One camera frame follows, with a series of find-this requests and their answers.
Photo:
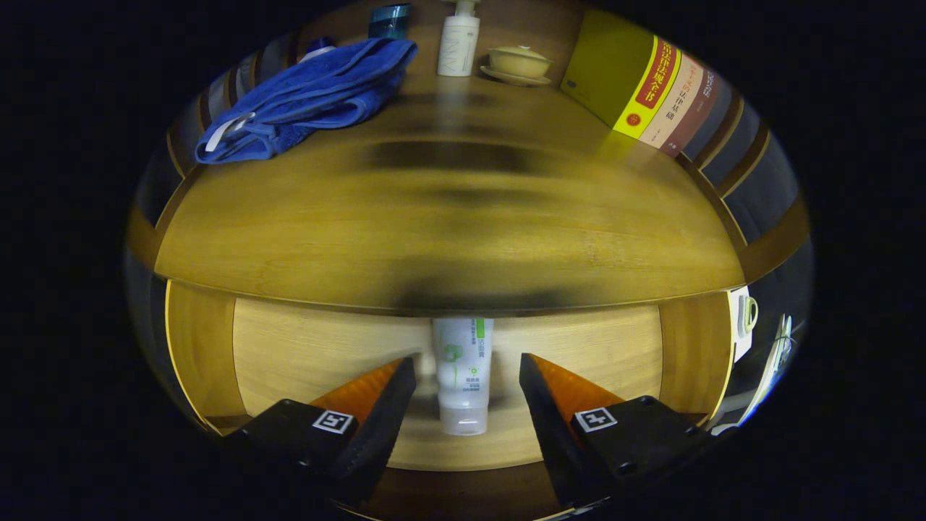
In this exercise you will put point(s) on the white desk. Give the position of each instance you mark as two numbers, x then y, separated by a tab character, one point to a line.
778	354

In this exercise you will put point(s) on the brown book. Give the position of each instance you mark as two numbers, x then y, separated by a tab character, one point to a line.
698	119

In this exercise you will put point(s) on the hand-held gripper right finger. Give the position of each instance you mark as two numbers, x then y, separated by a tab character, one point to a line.
557	434

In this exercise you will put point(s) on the small blue white bottle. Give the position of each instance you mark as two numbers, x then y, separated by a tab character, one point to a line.
318	49

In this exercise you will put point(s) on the white pump bottle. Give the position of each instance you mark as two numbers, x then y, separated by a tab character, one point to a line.
458	43

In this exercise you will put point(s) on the yellow book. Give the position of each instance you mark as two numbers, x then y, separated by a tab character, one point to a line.
600	65

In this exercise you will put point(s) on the beige lidded teacup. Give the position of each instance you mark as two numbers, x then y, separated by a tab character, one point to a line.
517	64

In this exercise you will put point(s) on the orange white book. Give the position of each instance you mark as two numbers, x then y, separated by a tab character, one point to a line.
676	108

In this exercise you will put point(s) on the teal cylindrical bottle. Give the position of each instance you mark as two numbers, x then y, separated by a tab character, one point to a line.
389	22

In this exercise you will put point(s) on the wooden drawer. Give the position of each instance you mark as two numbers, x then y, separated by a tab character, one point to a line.
325	347

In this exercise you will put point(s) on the wooden countertop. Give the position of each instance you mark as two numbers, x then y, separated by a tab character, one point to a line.
325	239

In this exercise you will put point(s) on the blue towel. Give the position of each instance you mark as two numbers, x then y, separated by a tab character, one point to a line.
311	101

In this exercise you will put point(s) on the white squeeze tube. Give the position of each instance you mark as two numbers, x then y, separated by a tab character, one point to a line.
463	383

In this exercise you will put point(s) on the white side cabinet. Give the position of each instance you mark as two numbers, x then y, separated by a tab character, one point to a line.
736	325

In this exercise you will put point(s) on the wooden cabinet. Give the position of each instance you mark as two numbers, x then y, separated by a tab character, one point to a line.
778	231

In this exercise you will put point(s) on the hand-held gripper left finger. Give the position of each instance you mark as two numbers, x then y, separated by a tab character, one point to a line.
376	434

